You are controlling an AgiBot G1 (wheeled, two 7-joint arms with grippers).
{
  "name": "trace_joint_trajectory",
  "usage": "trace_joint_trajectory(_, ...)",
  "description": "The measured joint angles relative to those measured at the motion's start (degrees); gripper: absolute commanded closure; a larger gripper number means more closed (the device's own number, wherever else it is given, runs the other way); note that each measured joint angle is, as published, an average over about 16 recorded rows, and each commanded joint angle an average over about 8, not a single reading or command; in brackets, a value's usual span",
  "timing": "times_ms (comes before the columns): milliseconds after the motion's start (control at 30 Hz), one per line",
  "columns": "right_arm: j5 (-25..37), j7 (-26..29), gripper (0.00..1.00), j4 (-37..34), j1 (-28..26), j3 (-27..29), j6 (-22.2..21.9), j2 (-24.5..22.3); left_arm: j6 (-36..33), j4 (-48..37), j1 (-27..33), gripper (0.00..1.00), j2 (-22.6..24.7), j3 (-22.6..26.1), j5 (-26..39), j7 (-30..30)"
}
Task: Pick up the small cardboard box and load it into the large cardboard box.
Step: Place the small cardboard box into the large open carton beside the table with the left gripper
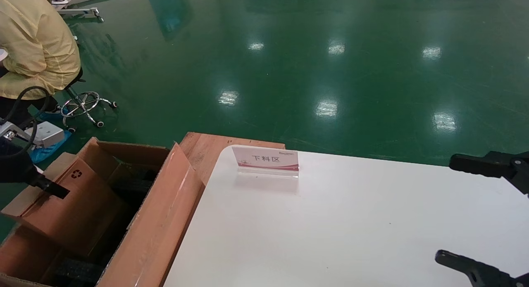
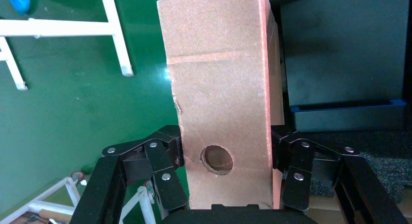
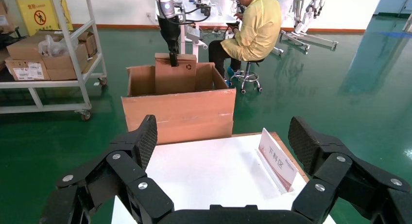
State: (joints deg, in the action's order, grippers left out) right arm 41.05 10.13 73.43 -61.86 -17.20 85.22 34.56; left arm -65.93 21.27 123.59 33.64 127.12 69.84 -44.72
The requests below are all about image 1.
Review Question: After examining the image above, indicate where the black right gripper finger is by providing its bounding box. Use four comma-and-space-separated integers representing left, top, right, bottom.
435, 250, 529, 287
449, 151, 529, 195

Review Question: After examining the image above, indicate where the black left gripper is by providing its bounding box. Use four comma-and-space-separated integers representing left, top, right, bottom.
0, 138, 71, 200

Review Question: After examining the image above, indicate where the small cardboard box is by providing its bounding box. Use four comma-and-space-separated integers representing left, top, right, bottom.
1, 152, 129, 259

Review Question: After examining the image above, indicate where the large open cardboard box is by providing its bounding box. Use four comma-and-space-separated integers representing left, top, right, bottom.
0, 137, 206, 287

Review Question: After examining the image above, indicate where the black foam block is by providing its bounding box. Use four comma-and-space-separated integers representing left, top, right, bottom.
111, 163, 161, 199
53, 257, 105, 286

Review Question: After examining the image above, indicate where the person in yellow coat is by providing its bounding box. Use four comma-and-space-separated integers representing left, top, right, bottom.
0, 0, 82, 123

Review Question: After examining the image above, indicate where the acrylic table sign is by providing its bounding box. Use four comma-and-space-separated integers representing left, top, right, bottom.
231, 145, 300, 178

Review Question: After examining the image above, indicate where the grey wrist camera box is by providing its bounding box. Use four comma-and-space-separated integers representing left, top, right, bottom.
25, 122, 66, 149

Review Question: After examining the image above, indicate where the grey metal camera bracket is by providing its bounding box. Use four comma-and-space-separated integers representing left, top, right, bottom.
0, 119, 26, 142

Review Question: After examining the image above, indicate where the thick black cable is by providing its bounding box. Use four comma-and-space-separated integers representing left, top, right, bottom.
0, 86, 52, 157

